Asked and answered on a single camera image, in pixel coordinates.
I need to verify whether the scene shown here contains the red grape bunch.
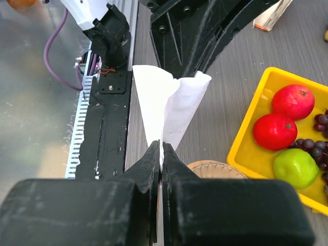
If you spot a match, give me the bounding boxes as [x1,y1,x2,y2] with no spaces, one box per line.
[290,109,327,183]

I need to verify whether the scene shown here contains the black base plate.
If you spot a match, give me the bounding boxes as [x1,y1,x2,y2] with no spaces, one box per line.
[74,33,134,180]

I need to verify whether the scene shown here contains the red apple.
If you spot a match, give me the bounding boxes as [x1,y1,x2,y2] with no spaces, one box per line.
[271,85,315,120]

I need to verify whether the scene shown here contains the white paper coffee filter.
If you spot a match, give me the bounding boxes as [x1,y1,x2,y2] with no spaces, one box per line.
[133,65,212,164]

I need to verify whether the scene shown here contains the light green apple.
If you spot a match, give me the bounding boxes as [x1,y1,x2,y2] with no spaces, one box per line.
[273,149,319,189]

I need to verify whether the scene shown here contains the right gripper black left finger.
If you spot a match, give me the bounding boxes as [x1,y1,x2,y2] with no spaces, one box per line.
[1,141,160,245]

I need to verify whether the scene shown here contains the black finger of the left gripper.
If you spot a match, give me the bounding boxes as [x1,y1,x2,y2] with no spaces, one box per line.
[202,0,277,73]
[151,1,226,78]

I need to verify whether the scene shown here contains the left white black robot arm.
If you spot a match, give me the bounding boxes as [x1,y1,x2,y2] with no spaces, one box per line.
[63,0,274,78]

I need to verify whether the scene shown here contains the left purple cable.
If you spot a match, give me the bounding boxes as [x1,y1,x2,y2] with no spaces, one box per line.
[43,7,85,92]

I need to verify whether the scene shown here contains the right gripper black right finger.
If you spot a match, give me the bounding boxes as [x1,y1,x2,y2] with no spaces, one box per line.
[162,143,315,245]

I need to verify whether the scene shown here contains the red yellow cherry bunch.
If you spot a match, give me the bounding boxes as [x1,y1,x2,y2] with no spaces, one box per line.
[324,29,328,42]

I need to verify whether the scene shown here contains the clear glass ribbed dripper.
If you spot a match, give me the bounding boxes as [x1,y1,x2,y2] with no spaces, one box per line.
[192,162,244,179]

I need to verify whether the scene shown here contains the white slotted cable duct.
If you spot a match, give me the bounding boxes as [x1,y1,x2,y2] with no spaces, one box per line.
[64,48,95,179]

